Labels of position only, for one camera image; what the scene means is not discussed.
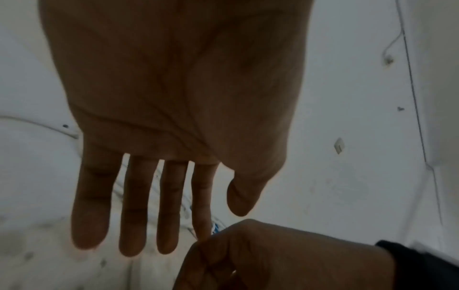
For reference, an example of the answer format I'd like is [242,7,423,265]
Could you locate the person's left hand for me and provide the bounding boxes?
[37,0,315,258]

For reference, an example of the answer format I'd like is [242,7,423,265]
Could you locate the person's right hand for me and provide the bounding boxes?
[173,218,395,290]

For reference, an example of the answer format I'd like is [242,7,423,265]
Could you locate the white wall switch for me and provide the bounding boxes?
[333,137,348,155]

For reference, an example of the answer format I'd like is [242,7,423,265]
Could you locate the black wrist strap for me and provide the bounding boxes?
[374,239,459,290]

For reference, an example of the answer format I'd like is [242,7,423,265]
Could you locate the thin black wall wire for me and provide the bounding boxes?
[395,0,445,227]

